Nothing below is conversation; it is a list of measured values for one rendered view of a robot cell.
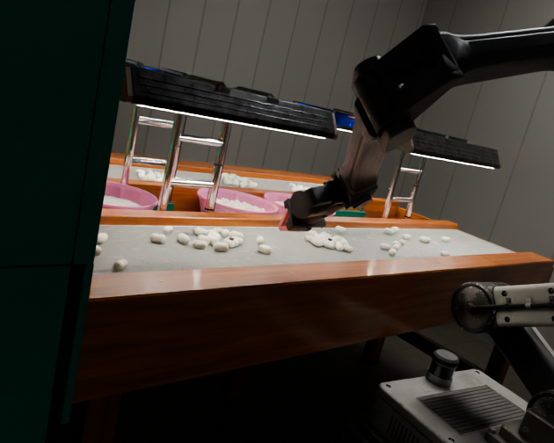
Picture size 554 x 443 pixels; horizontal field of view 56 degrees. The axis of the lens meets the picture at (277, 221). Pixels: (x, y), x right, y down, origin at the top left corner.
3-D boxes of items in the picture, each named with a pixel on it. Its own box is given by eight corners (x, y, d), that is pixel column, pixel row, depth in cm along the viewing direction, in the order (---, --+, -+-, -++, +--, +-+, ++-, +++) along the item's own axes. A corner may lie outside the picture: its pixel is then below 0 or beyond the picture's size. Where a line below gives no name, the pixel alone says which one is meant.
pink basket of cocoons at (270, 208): (285, 235, 179) (291, 208, 177) (244, 245, 156) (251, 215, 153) (222, 211, 190) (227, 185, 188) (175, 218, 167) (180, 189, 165)
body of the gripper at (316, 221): (280, 201, 116) (302, 188, 110) (314, 203, 122) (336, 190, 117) (287, 228, 114) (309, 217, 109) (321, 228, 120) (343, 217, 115)
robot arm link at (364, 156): (426, 120, 65) (389, 49, 68) (384, 138, 65) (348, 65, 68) (377, 204, 107) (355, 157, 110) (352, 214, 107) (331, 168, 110)
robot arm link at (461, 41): (441, 88, 57) (401, 12, 59) (373, 148, 68) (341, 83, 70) (644, 53, 79) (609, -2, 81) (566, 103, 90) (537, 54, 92)
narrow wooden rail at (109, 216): (450, 248, 231) (458, 224, 228) (-2, 262, 111) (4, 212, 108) (440, 243, 235) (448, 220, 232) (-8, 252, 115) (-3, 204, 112)
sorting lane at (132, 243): (521, 259, 208) (522, 254, 208) (47, 294, 88) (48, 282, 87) (455, 234, 230) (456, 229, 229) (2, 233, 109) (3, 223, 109)
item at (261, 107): (337, 140, 144) (344, 114, 143) (124, 102, 103) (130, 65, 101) (317, 134, 150) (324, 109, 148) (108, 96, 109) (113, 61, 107)
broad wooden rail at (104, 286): (538, 305, 203) (555, 260, 199) (60, 407, 83) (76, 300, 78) (509, 292, 211) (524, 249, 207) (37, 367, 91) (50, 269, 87)
